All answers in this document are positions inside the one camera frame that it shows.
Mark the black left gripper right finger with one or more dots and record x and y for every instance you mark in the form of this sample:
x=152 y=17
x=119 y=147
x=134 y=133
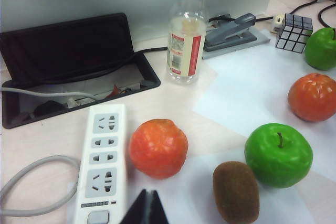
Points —
x=156 y=213

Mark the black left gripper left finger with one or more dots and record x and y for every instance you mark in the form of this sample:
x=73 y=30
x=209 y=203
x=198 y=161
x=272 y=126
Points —
x=137 y=213

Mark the glossy orange fruit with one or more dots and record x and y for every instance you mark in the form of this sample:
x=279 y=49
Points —
x=157 y=150
x=312 y=98

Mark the green apple with dark stem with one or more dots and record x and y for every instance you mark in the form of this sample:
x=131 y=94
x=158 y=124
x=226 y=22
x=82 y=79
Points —
x=321 y=51

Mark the white power strip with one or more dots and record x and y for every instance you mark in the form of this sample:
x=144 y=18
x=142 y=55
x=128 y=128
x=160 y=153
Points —
x=84 y=155

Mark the brown kiwi with green mark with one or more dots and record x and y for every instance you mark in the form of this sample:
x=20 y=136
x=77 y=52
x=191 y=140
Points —
x=236 y=195

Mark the clear plastic bottle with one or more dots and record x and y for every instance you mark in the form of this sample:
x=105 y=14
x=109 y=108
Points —
x=183 y=64

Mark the white paper sheet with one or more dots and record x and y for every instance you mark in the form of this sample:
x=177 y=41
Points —
x=249 y=90

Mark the grey stapler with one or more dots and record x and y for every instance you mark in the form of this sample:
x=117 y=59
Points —
x=231 y=37

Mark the silver mirror cube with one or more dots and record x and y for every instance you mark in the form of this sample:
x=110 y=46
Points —
x=294 y=35

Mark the white power adapter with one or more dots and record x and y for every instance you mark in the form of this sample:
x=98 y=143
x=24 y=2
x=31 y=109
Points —
x=278 y=20

